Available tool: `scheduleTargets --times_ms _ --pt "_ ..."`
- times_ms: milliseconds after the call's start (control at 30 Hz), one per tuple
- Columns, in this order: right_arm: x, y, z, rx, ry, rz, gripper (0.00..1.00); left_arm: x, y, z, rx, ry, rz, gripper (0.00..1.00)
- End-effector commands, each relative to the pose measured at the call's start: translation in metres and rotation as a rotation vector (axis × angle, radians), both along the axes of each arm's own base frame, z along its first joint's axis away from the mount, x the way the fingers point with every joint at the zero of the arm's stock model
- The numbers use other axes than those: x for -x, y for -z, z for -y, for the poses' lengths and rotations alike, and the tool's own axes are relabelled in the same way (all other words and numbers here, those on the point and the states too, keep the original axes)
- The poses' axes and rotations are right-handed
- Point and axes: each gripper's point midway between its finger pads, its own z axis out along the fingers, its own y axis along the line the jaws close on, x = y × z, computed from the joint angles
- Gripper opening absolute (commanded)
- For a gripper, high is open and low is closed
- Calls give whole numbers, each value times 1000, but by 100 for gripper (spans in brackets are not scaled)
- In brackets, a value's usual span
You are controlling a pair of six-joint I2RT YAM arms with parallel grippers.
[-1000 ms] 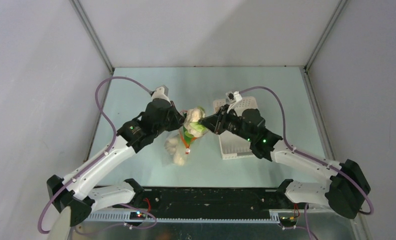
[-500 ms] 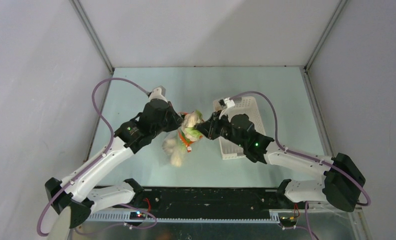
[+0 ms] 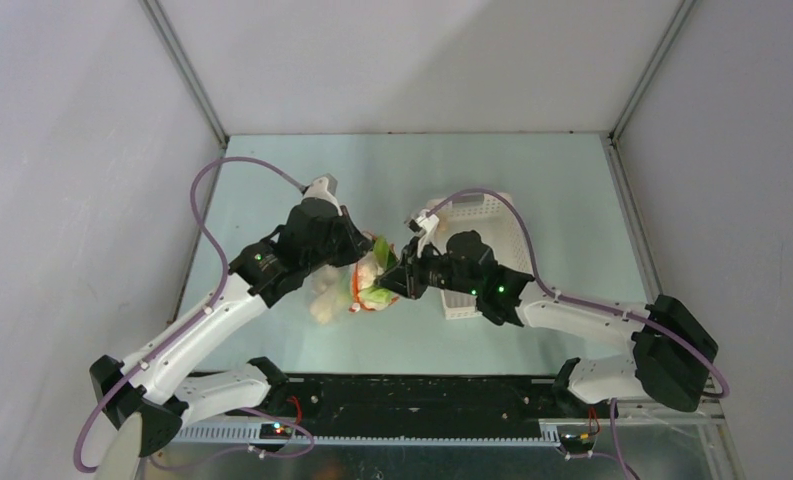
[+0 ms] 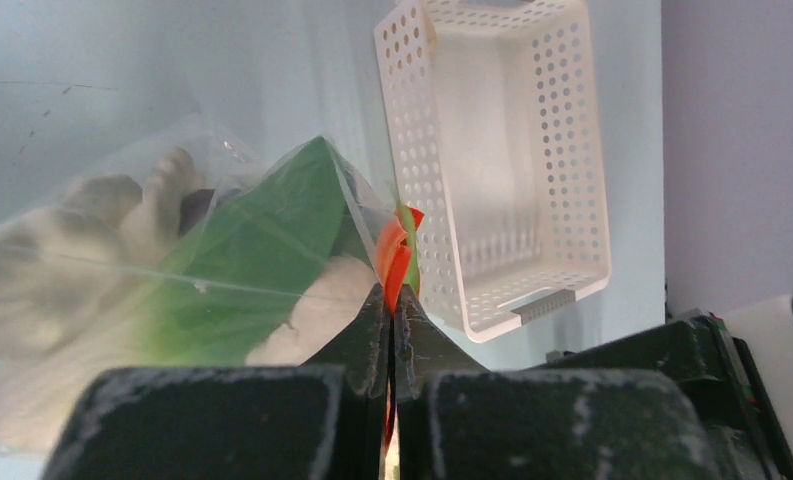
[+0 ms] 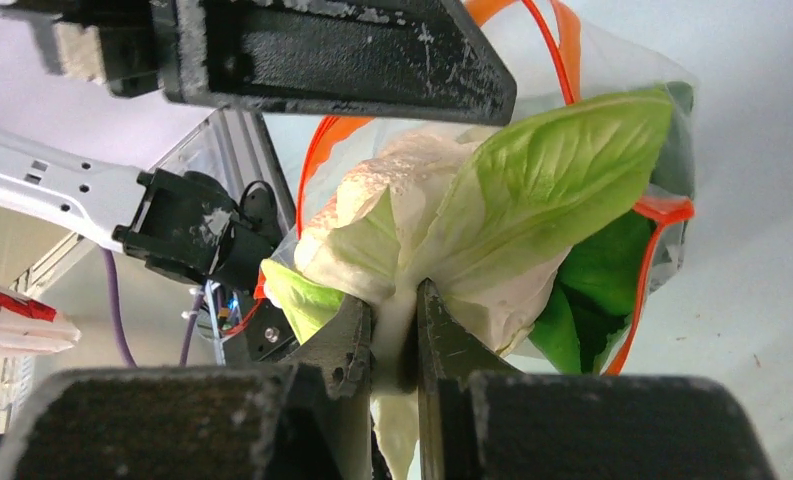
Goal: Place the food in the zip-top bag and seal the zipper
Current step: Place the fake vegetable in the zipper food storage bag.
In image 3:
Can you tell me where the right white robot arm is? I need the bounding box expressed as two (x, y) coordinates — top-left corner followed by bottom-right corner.
(375, 231), (717, 418)

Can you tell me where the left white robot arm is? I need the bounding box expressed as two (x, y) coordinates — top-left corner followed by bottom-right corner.
(90, 198), (374, 458)

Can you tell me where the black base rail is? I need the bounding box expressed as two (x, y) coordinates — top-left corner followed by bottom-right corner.
(255, 373), (610, 440)

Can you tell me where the white plastic basket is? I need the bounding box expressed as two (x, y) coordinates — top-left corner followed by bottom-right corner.
(419, 192), (536, 321)

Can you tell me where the pale green cabbage leaf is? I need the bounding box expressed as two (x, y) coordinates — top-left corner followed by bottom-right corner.
(358, 285), (399, 311)

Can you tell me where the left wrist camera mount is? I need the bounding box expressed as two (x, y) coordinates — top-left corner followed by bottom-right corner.
(302, 174), (342, 215)

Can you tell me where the green bok choy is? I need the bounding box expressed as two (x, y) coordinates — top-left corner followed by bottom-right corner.
(372, 236), (398, 271)

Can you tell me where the clear zip top bag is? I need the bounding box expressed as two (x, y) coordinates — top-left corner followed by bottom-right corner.
(345, 232), (380, 314)

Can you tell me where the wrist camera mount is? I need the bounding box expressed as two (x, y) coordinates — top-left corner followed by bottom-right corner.
(302, 174), (342, 215)
(406, 209), (440, 257)

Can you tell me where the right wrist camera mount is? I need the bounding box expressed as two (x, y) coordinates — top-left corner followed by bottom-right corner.
(406, 209), (440, 257)

